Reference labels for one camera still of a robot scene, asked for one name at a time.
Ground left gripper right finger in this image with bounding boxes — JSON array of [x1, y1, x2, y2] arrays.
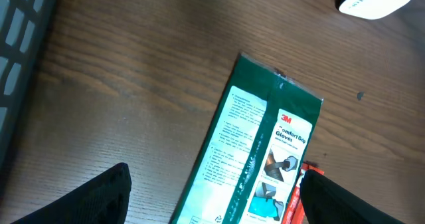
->
[[300, 169, 402, 224]]

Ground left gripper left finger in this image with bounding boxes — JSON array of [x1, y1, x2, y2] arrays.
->
[[16, 162, 131, 224]]

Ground red snack packet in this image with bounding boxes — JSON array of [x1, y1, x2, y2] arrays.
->
[[282, 162, 324, 224]]

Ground white green glove package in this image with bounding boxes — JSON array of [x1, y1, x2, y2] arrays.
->
[[171, 53, 323, 223]]

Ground grey plastic mesh basket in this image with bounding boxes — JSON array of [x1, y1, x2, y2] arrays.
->
[[0, 0, 60, 171]]

